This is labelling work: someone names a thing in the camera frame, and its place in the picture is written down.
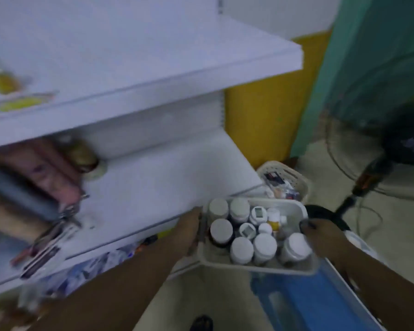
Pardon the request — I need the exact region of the white plastic basket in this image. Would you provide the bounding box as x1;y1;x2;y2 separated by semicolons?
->
197;197;321;276

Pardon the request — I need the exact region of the white metal shelf unit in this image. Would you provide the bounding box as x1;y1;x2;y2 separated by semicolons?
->
0;0;304;300

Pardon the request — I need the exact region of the black standing fan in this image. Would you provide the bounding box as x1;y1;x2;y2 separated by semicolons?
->
302;48;414;235

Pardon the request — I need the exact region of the yellow bottle on shelf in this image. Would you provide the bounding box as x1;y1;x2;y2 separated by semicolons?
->
0;53;30;95

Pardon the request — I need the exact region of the brown glass bottle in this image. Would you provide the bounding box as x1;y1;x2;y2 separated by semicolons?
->
64;139;100;173

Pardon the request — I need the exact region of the small yellow bottle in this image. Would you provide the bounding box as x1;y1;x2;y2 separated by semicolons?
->
266;208;288;235

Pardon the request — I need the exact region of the person's black shoe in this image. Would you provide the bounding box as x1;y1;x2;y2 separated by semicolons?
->
190;315;214;331

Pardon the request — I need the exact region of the person's left hand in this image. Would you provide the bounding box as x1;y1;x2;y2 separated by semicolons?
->
173;207;205;256

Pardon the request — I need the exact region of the teal curtain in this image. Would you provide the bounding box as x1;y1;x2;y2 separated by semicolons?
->
290;0;414;159

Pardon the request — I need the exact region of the person's left forearm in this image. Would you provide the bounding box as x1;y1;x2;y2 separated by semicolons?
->
28;234;188;331

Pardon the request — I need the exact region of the pile of blue-white packets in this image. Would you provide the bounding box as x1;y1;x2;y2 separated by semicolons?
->
17;234;159;307

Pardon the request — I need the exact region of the person's right hand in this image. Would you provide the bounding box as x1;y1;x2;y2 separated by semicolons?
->
299;218;351;271

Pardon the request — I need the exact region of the white lattice basket with packets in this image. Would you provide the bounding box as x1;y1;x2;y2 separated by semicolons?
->
256;160;313;204

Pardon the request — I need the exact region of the blue plastic stool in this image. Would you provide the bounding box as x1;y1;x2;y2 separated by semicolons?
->
250;258;387;331

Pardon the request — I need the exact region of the yellow shelf label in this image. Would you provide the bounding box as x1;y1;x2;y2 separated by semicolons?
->
0;93;57;113

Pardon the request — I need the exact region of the group of white-capped medicine bottles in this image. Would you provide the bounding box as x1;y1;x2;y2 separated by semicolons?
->
207;197;313;266

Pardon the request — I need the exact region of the bunch of keys with tags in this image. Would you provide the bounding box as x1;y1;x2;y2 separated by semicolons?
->
10;193;90;280

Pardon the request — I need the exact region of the person's right forearm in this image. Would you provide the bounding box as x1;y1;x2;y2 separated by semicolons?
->
336;245;414;331

